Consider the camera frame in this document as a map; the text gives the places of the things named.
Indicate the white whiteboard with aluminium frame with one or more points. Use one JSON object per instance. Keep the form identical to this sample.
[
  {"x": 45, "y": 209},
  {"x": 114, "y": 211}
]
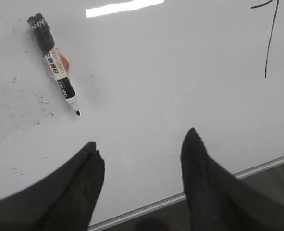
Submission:
[{"x": 143, "y": 79}]

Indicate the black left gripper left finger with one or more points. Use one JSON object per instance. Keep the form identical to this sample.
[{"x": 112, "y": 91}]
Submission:
[{"x": 62, "y": 201}]

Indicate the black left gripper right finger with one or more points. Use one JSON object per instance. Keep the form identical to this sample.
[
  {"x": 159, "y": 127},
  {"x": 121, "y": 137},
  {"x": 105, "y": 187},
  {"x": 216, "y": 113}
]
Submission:
[{"x": 218, "y": 201}]

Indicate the black and white whiteboard marker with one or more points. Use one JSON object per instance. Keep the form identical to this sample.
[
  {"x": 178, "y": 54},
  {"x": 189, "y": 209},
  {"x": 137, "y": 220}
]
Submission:
[{"x": 56, "y": 64}]

